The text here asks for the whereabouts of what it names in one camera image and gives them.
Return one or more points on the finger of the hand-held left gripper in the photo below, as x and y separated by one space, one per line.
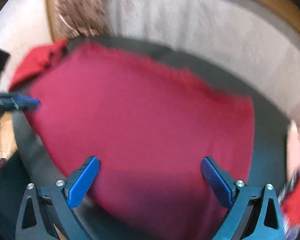
27 101

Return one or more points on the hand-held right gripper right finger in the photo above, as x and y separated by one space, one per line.
216 180

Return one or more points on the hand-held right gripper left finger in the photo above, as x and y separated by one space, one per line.
83 180

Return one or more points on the dark red sweater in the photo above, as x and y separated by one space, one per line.
140 117

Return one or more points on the bright red fuzzy sweater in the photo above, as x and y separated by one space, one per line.
32 65

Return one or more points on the pink garment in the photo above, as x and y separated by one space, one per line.
293 150

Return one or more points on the red knitted garment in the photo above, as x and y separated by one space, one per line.
297 205

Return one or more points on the brown patterned curtain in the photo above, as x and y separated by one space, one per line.
80 7

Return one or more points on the wooden door frame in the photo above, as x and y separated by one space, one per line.
50 17

